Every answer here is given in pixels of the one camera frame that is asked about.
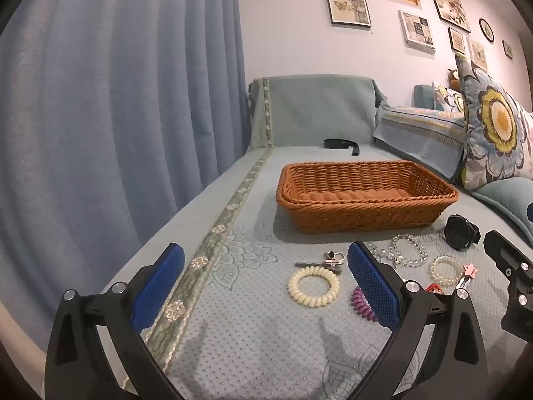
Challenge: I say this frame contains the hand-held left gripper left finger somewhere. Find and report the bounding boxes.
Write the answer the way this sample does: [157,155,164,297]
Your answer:
[44,242,186,400]

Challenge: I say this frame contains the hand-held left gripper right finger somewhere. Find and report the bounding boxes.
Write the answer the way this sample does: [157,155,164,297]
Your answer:
[347,240,489,400]

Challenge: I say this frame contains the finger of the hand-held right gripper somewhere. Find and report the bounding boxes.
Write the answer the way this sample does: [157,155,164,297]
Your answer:
[483,229,533,337]

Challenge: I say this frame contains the purple spiral hair tie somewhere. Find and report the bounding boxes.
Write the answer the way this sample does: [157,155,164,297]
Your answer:
[350,287,377,322]

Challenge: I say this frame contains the pink star hair clip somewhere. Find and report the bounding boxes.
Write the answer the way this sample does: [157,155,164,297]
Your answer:
[456,262,479,290]

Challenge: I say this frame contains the clear bead bracelet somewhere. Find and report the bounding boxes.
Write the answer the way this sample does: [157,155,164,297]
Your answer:
[390,233,429,267]

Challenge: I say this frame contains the pearl bead bracelet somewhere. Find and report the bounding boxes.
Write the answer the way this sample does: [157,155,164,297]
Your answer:
[431,255,462,287]

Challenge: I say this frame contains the silver hair clip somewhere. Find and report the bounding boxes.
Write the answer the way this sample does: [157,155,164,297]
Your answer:
[295,250,346,275]

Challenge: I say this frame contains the brown wicker basket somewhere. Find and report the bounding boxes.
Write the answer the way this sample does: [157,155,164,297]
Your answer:
[275,161,459,234]

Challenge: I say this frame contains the cream spiral hair tie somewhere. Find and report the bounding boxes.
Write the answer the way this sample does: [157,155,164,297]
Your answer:
[287,266,341,309]

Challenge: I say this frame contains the teal cushion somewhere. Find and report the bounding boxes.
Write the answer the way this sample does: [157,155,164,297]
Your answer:
[470,177,533,246]

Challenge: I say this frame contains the large floral pillow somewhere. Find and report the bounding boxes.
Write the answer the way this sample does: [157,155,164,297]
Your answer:
[455,53,533,192]

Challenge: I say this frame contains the patterned sofa back cover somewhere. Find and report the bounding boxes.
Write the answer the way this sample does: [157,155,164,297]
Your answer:
[372,104,469,180]

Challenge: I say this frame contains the small floral pillow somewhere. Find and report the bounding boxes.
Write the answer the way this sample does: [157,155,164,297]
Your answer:
[431,81,466,113]

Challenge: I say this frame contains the teal sofa armrest cover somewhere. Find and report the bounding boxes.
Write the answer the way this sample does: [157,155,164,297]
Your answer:
[247,74,390,153]

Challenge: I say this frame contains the blue curtain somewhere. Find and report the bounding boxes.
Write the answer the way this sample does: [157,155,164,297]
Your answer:
[0,0,251,355]

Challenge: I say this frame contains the pale butterfly framed picture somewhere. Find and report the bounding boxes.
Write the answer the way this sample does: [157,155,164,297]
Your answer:
[468,37,489,71]

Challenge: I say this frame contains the small black framed picture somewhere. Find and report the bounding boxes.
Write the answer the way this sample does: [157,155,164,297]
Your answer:
[448,27,467,54]

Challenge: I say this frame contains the white framed picture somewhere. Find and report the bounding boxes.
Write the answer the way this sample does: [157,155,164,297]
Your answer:
[398,10,436,53]

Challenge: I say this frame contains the flower framed picture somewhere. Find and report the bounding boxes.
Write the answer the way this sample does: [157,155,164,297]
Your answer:
[426,0,471,33]

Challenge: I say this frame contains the black strap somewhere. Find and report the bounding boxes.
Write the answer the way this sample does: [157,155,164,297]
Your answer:
[324,138,361,157]

